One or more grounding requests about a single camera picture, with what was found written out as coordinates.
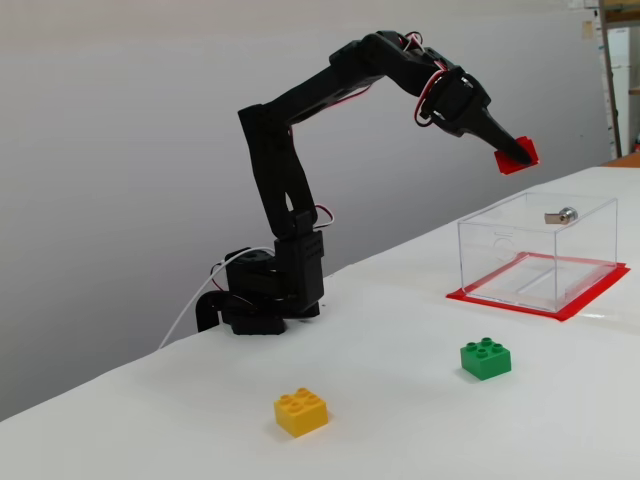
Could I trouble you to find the brown wooden table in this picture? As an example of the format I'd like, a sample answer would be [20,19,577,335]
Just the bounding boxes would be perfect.
[602,152,640,169]

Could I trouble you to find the wooden shelf post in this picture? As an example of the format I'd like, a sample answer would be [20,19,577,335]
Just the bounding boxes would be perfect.
[597,0,624,161]

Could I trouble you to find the arm servo wire bundle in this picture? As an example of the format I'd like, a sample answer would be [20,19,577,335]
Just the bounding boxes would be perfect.
[398,30,427,54]

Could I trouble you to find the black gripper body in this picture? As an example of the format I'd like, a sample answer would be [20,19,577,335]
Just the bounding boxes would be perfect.
[431,69,494,140]

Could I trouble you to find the gripper servo wire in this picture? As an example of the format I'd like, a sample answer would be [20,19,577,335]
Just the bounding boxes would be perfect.
[414,69,454,127]

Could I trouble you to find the silver metal box lock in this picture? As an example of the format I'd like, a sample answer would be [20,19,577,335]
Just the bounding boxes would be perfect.
[543,205,580,227]

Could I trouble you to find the green lego brick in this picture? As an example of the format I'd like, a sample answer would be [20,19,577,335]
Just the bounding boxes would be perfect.
[459,337,513,383]

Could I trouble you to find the black table clamp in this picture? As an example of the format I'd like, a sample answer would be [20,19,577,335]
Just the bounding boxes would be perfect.
[194,288,231,334]

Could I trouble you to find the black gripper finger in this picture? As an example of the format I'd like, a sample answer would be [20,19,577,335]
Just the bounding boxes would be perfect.
[462,103,534,167]

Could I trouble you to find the white cable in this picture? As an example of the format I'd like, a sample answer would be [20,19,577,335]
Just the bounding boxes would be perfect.
[158,247,276,351]

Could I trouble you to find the yellow lego brick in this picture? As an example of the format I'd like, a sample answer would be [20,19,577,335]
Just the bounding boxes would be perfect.
[273,386,330,440]

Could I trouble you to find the red tape rectangle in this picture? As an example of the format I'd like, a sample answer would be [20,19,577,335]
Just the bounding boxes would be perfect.
[445,252,632,322]

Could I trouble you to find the red lego brick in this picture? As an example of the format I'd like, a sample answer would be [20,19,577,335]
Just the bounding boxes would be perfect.
[493,135,542,176]

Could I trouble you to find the transparent plastic box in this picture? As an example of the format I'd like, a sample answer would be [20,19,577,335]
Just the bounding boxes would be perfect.
[457,192,620,315]

